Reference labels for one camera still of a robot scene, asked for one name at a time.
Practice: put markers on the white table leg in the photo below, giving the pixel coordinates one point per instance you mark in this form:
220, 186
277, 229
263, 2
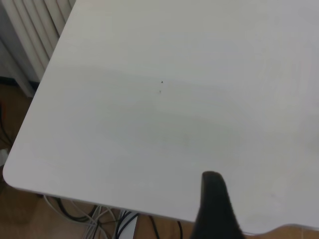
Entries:
128, 229

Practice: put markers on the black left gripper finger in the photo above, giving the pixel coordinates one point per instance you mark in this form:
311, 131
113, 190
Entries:
214, 211

